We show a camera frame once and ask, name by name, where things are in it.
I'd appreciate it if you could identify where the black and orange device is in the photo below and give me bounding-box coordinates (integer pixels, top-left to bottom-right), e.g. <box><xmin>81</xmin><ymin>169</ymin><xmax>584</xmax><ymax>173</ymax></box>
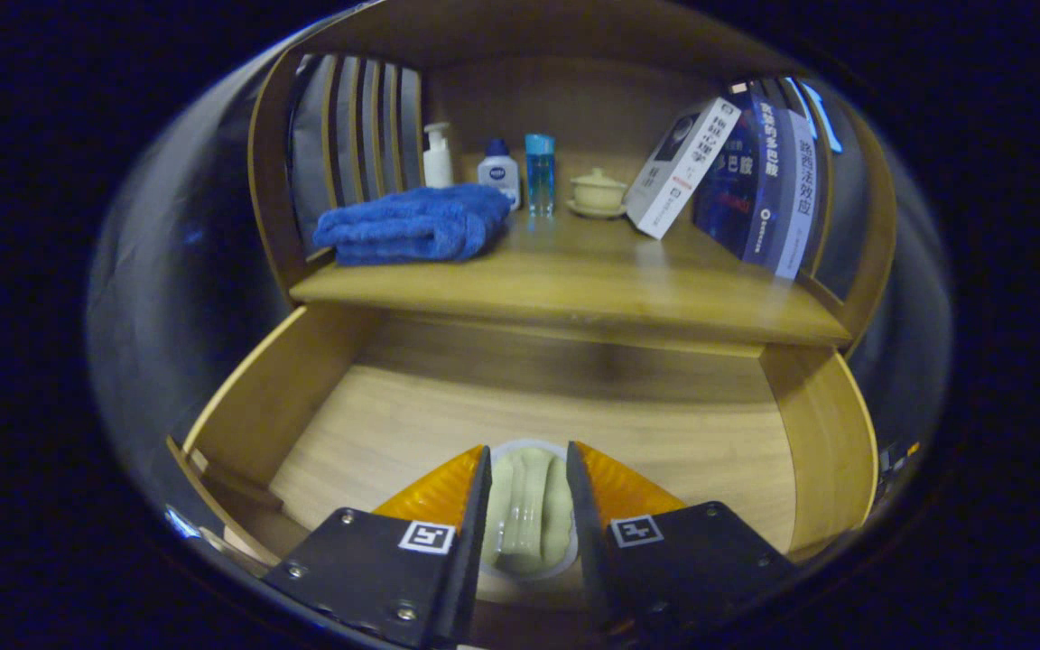
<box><xmin>879</xmin><ymin>438</ymin><xmax>923</xmax><ymax>479</ymax></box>

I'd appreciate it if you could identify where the blue folded towel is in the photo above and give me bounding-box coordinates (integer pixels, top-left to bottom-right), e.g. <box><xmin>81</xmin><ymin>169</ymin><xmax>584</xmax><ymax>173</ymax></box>
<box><xmin>312</xmin><ymin>183</ymin><xmax>514</xmax><ymax>267</ymax></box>

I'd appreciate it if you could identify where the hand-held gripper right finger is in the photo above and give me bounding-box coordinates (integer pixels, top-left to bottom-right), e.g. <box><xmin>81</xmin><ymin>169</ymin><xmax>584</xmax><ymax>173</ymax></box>
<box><xmin>565</xmin><ymin>441</ymin><xmax>801</xmax><ymax>646</ymax></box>

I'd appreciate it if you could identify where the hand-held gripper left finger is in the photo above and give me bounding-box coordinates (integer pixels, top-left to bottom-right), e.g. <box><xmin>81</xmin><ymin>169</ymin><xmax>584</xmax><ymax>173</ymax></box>
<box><xmin>263</xmin><ymin>444</ymin><xmax>494</xmax><ymax>649</ymax></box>

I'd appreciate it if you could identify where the wooden cabinet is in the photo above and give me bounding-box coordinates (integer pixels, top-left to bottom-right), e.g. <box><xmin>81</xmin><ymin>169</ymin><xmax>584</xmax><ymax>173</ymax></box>
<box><xmin>247</xmin><ymin>0</ymin><xmax>898</xmax><ymax>358</ymax></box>

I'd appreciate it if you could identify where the clear blue bottle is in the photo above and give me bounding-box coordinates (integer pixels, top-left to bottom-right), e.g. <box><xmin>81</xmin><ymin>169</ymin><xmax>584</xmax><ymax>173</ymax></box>
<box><xmin>524</xmin><ymin>134</ymin><xmax>557</xmax><ymax>216</ymax></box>

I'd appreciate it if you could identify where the white pump bottle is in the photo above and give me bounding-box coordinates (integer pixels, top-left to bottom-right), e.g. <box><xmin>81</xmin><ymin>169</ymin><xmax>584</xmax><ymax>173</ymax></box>
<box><xmin>422</xmin><ymin>122</ymin><xmax>454</xmax><ymax>190</ymax></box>

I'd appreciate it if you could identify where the white book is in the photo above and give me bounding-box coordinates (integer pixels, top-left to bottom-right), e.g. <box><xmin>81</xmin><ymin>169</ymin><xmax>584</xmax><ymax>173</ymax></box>
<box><xmin>623</xmin><ymin>97</ymin><xmax>743</xmax><ymax>240</ymax></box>

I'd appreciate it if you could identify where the pale grey-blue book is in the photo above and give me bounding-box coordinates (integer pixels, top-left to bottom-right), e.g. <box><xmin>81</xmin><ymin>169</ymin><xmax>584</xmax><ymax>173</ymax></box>
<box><xmin>773</xmin><ymin>108</ymin><xmax>821</xmax><ymax>281</ymax></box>

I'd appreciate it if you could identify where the wooden countertop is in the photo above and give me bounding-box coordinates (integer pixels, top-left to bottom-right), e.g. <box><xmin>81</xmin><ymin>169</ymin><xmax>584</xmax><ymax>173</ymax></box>
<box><xmin>290</xmin><ymin>209</ymin><xmax>853</xmax><ymax>348</ymax></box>

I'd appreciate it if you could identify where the pale green brush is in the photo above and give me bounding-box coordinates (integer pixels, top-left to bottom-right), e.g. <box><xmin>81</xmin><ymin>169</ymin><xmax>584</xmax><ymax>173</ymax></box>
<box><xmin>481</xmin><ymin>439</ymin><xmax>580</xmax><ymax>580</ymax></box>

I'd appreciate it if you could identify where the cream lidded teacup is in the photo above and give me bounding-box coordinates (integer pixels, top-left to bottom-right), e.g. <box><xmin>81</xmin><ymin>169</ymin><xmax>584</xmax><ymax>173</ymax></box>
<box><xmin>566</xmin><ymin>167</ymin><xmax>629</xmax><ymax>219</ymax></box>

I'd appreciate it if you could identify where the dark blue book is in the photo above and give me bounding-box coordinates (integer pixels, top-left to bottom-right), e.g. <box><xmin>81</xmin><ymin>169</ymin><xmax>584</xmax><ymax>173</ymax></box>
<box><xmin>692</xmin><ymin>90</ymin><xmax>796</xmax><ymax>267</ymax></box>

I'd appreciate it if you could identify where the wooden drawer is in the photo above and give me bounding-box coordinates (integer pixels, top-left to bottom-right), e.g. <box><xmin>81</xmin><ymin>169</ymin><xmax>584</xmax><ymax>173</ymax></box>
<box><xmin>166</xmin><ymin>302</ymin><xmax>880</xmax><ymax>624</ymax></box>

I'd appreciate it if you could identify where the white bottle with blue cap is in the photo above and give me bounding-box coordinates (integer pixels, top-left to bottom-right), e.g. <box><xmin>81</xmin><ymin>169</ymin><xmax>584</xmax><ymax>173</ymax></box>
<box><xmin>477</xmin><ymin>138</ymin><xmax>522</xmax><ymax>210</ymax></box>

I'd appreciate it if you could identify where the black backdrop cloth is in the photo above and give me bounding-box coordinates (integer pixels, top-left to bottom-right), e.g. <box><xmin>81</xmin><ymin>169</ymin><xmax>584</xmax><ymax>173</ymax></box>
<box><xmin>87</xmin><ymin>45</ymin><xmax>954</xmax><ymax>543</ymax></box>

